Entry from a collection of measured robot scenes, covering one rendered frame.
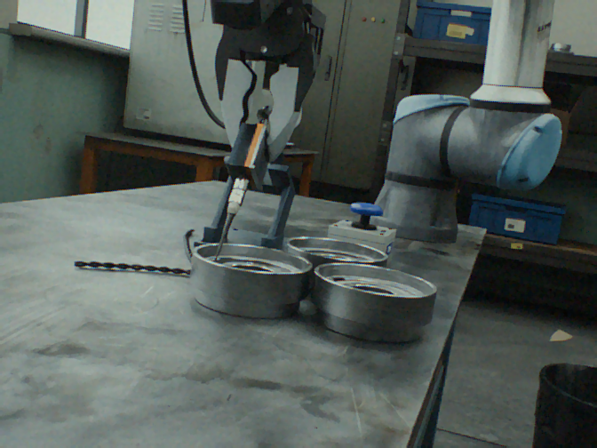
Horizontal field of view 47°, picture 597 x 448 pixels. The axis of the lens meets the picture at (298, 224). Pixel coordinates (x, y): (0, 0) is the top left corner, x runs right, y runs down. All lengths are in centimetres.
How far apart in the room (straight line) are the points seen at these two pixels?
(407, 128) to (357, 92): 337
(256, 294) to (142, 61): 258
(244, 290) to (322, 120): 400
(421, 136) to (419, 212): 12
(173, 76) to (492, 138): 213
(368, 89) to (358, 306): 396
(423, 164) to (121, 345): 72
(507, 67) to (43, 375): 80
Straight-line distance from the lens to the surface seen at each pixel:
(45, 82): 287
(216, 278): 56
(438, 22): 418
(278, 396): 42
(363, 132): 446
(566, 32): 467
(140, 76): 309
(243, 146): 64
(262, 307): 56
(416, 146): 111
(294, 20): 65
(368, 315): 54
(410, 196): 111
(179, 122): 299
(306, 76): 64
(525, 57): 105
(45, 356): 46
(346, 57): 452
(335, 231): 81
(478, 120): 105
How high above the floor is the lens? 97
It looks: 9 degrees down
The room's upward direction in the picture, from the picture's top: 8 degrees clockwise
